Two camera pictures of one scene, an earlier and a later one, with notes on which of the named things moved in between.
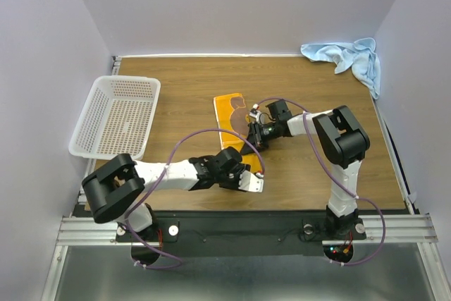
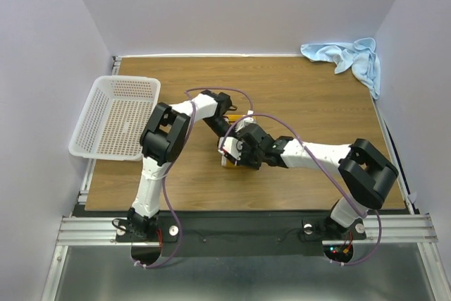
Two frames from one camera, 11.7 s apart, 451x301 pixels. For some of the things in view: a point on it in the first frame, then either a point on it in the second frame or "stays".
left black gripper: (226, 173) to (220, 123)
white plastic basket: (116, 118) stays
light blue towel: (360, 55) stays
